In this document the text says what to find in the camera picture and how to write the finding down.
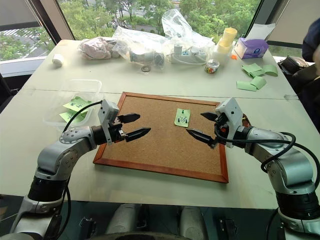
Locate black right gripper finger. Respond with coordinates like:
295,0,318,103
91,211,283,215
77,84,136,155
200,112,219,123
185,128,216,146

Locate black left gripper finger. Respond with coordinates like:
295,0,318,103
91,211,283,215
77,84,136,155
125,127,152,143
117,112,141,124

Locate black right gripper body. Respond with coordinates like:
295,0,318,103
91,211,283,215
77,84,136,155
210,113,230,149

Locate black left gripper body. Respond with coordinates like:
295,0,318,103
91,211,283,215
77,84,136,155
107,116,128,144

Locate wood framed cork board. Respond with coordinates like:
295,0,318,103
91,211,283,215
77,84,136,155
92,91,230,184

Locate green note with scribble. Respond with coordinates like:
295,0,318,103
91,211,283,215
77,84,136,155
173,107,192,129

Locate green paper note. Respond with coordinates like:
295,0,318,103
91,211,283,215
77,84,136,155
235,79,258,92
262,64,279,77
249,75,267,90
240,62,266,77

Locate green written sticky note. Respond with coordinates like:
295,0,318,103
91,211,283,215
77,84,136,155
59,109,89,124
62,95,92,114

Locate small jar colourful items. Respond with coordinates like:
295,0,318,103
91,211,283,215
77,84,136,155
204,59,221,75

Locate clear plastic container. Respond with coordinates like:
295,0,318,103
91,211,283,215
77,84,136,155
42,79,104,132

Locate grey cylindrical device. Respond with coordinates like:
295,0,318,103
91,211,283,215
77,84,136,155
129,48,165,68

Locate white power strip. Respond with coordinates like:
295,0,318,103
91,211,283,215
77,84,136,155
170,43,209,65

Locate bag with pink contents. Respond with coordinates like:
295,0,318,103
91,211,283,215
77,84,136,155
77,36,119,61

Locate purple tissue box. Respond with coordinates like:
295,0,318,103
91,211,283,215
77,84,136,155
234,37,269,60

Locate yellow paper cup stack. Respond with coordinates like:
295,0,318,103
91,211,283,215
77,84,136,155
216,27,238,54

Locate grey rounded robot leg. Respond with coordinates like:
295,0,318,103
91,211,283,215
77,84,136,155
110,203,137,240
179,206,209,240

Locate white tape roll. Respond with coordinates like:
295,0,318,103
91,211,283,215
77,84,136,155
51,53,65,68

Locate large clear plastic bag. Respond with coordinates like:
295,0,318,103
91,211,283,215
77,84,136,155
112,9,216,68

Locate black bag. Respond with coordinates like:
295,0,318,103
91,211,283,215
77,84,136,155
277,55,311,76

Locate person in dark clothes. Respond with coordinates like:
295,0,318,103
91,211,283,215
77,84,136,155
291,17,320,132

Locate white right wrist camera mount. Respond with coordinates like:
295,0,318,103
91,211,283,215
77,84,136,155
215,97,245,149

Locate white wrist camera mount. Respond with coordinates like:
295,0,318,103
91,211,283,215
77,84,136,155
97,98,120,146
215,97,245,149

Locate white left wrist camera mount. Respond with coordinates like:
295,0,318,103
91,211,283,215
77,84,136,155
97,98,120,146

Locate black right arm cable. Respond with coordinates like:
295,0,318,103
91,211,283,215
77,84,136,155
214,124,314,174

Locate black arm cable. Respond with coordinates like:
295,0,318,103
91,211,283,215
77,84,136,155
214,124,314,174
62,100,104,133

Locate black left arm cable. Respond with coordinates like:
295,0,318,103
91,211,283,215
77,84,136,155
62,100,104,133

